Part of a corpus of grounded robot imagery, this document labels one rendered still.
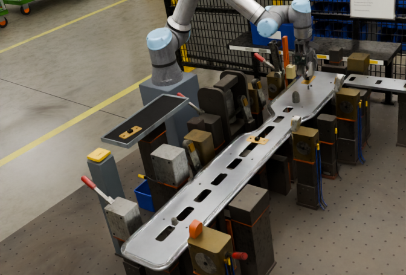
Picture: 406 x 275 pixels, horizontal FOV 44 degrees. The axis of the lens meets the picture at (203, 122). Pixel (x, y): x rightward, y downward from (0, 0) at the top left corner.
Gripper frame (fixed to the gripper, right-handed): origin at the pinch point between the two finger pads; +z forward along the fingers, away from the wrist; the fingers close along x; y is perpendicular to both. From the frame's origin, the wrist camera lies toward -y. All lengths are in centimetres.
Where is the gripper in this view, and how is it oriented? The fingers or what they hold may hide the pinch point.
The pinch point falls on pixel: (308, 76)
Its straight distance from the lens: 227.6
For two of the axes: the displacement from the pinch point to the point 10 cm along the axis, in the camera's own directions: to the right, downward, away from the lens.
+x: 8.1, 1.7, -5.7
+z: 1.6, 8.6, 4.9
